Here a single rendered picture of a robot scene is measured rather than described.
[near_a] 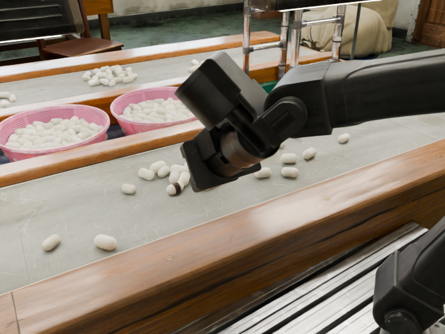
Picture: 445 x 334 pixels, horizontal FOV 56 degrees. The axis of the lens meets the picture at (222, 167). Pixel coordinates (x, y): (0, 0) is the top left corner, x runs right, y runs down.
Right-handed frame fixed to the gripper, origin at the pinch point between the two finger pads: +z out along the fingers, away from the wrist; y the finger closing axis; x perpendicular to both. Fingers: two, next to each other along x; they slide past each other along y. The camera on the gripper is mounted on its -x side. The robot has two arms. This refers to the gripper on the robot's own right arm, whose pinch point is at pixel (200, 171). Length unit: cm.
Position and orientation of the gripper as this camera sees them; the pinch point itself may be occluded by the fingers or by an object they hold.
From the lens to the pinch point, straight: 64.3
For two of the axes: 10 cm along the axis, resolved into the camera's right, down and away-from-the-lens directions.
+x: 3.2, 9.4, -0.9
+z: -3.9, 2.2, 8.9
